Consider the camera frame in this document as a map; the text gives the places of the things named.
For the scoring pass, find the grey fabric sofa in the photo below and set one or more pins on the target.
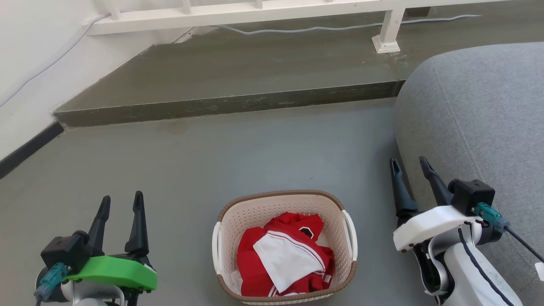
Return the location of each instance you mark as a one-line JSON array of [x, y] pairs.
[[476, 110]]

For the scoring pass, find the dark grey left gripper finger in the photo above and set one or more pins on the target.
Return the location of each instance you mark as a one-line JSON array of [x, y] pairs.
[[98, 225], [137, 229]]

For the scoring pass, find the white metal railing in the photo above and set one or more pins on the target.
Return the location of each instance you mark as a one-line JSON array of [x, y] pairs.
[[238, 15]]

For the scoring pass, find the raised concrete step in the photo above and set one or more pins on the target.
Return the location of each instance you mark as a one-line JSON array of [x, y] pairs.
[[255, 72]]

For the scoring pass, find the red sports garment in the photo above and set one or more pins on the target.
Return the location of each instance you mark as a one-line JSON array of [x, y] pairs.
[[255, 263]]

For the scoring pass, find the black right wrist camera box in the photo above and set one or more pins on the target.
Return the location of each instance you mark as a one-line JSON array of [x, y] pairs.
[[471, 195]]

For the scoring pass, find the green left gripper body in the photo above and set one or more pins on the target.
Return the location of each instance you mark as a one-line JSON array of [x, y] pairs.
[[114, 272]]

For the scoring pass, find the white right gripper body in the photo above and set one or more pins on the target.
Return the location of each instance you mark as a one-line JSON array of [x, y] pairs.
[[429, 225]]

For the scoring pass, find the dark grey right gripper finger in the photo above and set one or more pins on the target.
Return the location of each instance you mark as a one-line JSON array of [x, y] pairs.
[[435, 182], [401, 191]]

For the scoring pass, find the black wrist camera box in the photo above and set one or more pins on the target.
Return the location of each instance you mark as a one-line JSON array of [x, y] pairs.
[[471, 195], [63, 253]]

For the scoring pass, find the white garment with red stripes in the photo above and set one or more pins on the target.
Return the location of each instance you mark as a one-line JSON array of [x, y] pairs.
[[284, 259]]

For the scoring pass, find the cream perforated plastic laundry basket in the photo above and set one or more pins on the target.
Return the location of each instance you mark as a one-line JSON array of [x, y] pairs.
[[272, 204]]

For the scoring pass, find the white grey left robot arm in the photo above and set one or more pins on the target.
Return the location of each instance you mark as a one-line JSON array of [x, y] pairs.
[[91, 298]]

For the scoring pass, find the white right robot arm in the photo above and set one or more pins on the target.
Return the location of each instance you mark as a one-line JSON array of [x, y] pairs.
[[476, 280]]

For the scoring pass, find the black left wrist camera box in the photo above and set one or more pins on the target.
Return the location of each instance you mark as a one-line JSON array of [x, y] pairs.
[[63, 253]]

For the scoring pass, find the black wall baseboard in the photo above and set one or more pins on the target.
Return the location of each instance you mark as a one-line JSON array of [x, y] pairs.
[[29, 146]]

